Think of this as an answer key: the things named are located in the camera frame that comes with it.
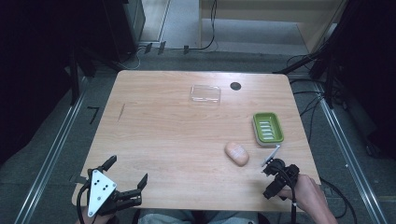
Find person's left hand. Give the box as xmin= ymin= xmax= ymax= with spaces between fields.
xmin=74 ymin=214 xmax=108 ymax=224

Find light wooden shelf unit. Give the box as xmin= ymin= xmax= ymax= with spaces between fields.
xmin=198 ymin=0 xmax=347 ymax=54

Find black floor cable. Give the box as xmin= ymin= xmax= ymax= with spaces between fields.
xmin=288 ymin=54 xmax=323 ymax=144
xmin=319 ymin=176 xmax=359 ymax=224

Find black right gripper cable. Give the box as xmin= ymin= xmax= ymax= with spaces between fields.
xmin=274 ymin=166 xmax=298 ymax=224

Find green soap dish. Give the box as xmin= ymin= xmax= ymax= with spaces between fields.
xmin=251 ymin=112 xmax=285 ymax=147

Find clear plastic lid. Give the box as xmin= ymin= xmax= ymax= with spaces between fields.
xmin=189 ymin=84 xmax=222 ymax=105

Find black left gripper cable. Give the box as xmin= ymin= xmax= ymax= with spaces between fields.
xmin=76 ymin=181 xmax=92 ymax=224

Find black hanging cable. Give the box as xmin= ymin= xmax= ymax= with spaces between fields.
xmin=186 ymin=0 xmax=219 ymax=52

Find black cabinet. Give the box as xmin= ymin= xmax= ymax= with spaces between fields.
xmin=101 ymin=0 xmax=147 ymax=63

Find person's legs in jeans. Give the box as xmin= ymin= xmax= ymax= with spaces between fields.
xmin=136 ymin=208 xmax=260 ymax=224

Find black metal stand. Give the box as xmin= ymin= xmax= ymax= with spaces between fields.
xmin=273 ymin=0 xmax=353 ymax=110
xmin=66 ymin=43 xmax=98 ymax=106

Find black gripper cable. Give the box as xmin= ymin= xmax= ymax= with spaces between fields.
xmin=274 ymin=166 xmax=298 ymax=224
xmin=76 ymin=181 xmax=92 ymax=224

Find white floor cable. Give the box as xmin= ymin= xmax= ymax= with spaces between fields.
xmin=117 ymin=46 xmax=142 ymax=71

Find black curtain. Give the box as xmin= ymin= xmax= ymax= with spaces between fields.
xmin=0 ymin=0 xmax=108 ymax=164
xmin=330 ymin=0 xmax=396 ymax=160

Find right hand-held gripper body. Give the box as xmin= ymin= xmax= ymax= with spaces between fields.
xmin=261 ymin=145 xmax=301 ymax=195

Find peach soap bar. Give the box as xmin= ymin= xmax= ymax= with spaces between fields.
xmin=223 ymin=141 xmax=250 ymax=168

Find metal floor rail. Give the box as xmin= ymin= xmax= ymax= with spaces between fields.
xmin=317 ymin=91 xmax=389 ymax=224
xmin=13 ymin=77 xmax=89 ymax=224

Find person's right hand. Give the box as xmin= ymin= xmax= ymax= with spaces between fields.
xmin=277 ymin=173 xmax=326 ymax=217

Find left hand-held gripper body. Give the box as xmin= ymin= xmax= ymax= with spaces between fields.
xmin=86 ymin=169 xmax=143 ymax=218

